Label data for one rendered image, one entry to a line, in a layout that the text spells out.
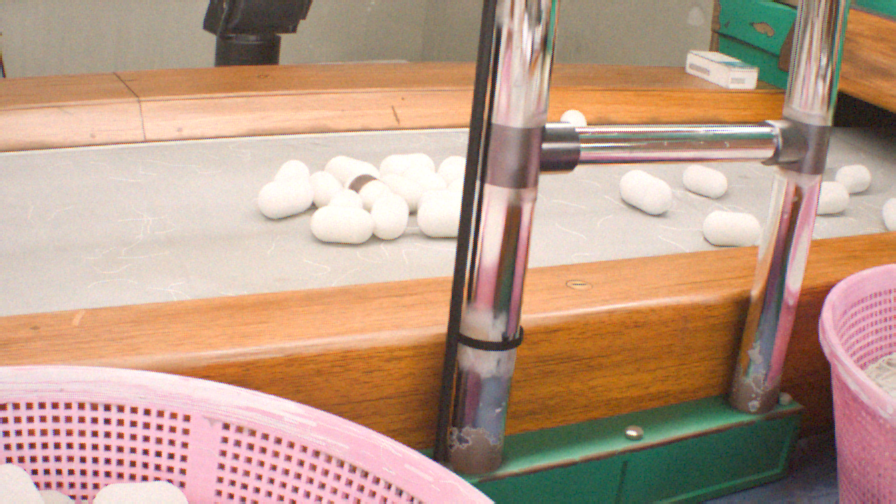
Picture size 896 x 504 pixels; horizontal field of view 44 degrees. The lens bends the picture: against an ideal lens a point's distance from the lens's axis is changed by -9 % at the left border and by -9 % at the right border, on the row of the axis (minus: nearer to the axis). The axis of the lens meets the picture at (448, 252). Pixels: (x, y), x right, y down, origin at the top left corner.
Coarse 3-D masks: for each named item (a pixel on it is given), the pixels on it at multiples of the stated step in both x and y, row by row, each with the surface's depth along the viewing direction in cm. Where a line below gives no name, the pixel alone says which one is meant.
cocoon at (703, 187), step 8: (688, 168) 76; (696, 168) 76; (704, 168) 76; (688, 176) 76; (696, 176) 76; (704, 176) 75; (712, 176) 75; (720, 176) 75; (688, 184) 76; (696, 184) 76; (704, 184) 75; (712, 184) 75; (720, 184) 75; (696, 192) 76; (704, 192) 76; (712, 192) 75; (720, 192) 75
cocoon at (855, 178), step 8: (848, 168) 81; (856, 168) 81; (864, 168) 82; (840, 176) 81; (848, 176) 80; (856, 176) 80; (864, 176) 81; (848, 184) 80; (856, 184) 80; (864, 184) 81; (848, 192) 81
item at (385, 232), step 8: (376, 200) 63; (384, 200) 62; (392, 200) 62; (400, 200) 63; (376, 208) 62; (384, 208) 61; (392, 208) 61; (400, 208) 62; (376, 216) 61; (384, 216) 61; (392, 216) 61; (400, 216) 61; (376, 224) 61; (384, 224) 61; (392, 224) 61; (400, 224) 61; (376, 232) 62; (384, 232) 61; (392, 232) 61; (400, 232) 62
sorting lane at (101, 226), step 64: (0, 192) 63; (64, 192) 64; (128, 192) 65; (192, 192) 66; (256, 192) 67; (576, 192) 74; (768, 192) 79; (0, 256) 54; (64, 256) 55; (128, 256) 56; (192, 256) 57; (256, 256) 58; (320, 256) 59; (384, 256) 60; (448, 256) 61; (576, 256) 63; (640, 256) 64
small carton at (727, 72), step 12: (696, 60) 103; (708, 60) 101; (720, 60) 101; (732, 60) 102; (696, 72) 103; (708, 72) 102; (720, 72) 100; (732, 72) 99; (744, 72) 100; (756, 72) 101; (720, 84) 100; (732, 84) 100; (744, 84) 100
